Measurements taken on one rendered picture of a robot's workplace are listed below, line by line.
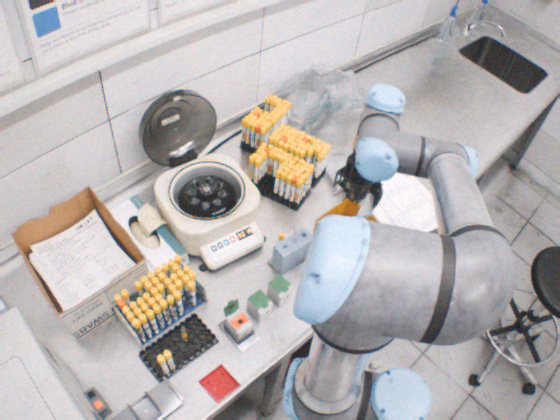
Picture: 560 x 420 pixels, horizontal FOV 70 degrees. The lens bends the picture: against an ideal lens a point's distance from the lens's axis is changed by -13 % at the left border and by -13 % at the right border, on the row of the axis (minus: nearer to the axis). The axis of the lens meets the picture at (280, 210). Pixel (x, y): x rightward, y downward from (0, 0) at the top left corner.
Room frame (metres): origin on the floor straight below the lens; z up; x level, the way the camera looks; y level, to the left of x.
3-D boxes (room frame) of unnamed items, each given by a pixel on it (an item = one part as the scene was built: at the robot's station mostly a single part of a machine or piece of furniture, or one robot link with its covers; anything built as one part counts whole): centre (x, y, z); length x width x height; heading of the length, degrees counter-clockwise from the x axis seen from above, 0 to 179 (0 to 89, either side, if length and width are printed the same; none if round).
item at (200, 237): (0.74, 0.18, 0.94); 0.30 x 0.24 x 0.12; 41
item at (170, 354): (0.36, 0.19, 0.93); 0.17 x 0.09 x 0.11; 140
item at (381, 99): (0.71, -0.17, 1.35); 0.09 x 0.08 x 0.11; 173
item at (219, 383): (0.29, 0.08, 0.88); 0.07 x 0.07 x 0.01; 50
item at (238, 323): (0.43, 0.05, 0.92); 0.05 x 0.04 x 0.06; 47
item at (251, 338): (0.43, 0.05, 0.89); 0.09 x 0.05 x 0.04; 47
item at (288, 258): (0.65, -0.05, 0.92); 0.10 x 0.07 x 0.10; 135
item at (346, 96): (1.36, -0.16, 0.94); 0.20 x 0.17 x 0.14; 114
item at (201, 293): (0.45, 0.25, 0.91); 0.20 x 0.10 x 0.07; 140
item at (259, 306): (0.49, 0.02, 0.91); 0.05 x 0.04 x 0.07; 50
